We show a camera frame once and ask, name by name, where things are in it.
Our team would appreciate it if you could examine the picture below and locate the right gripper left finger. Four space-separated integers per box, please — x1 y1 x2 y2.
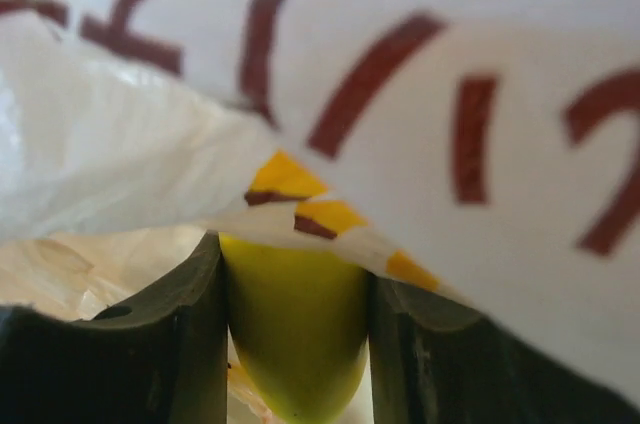
1 233 227 423

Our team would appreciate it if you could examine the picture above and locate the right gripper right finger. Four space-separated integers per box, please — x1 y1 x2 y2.
369 277 639 424

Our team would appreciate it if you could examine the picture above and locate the fake yellow green pear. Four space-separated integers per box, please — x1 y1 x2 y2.
219 233 369 423

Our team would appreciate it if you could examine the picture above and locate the translucent orange plastic bag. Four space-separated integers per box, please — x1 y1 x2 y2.
1 0 639 423

